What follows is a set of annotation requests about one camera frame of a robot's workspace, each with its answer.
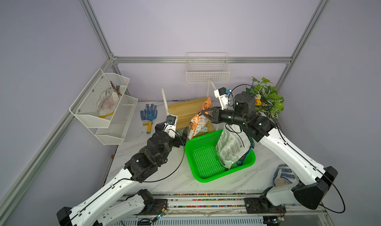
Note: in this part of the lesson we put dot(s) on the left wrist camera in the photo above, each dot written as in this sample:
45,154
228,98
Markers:
170,123

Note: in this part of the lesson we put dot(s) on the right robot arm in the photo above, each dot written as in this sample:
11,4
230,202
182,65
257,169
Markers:
314,181

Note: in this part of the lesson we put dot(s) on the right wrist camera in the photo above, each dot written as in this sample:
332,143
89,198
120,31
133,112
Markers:
222,94

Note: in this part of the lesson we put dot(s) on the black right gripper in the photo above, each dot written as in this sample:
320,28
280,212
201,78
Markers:
217,118

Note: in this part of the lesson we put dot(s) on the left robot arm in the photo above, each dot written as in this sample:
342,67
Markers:
101,208

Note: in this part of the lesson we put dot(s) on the green artificial plant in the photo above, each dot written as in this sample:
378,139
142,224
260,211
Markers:
267,99

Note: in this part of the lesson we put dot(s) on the white wooden two-tier shelf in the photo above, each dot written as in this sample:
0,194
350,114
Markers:
185,111

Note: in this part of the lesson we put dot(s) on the white mesh wall organizer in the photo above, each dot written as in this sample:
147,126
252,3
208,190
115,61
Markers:
112,129

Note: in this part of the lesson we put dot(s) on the orange fertilizer bag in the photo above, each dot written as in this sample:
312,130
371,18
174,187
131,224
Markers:
198,124

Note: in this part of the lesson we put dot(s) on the green plastic basket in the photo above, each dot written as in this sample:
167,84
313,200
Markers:
203,159

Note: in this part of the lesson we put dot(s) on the white printed fertilizer bag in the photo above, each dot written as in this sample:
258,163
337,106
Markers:
232,145

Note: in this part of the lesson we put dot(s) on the white cloth in organizer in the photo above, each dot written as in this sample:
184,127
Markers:
107,103

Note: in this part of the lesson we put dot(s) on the blue yellow garden fork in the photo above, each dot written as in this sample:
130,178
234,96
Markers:
151,116

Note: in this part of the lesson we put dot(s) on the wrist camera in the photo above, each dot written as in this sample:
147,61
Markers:
170,123
222,94

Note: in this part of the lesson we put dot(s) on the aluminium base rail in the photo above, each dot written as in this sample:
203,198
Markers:
230,209

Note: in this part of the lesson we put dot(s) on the white wire wall basket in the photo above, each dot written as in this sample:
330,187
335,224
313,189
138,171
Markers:
204,66

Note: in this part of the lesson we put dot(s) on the green blue fertilizer bag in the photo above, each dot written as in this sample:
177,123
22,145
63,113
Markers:
241,161

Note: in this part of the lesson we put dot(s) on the brown twigs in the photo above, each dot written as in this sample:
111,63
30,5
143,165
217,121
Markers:
116,89

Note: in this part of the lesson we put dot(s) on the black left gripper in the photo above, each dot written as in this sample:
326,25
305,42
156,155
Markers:
178,140

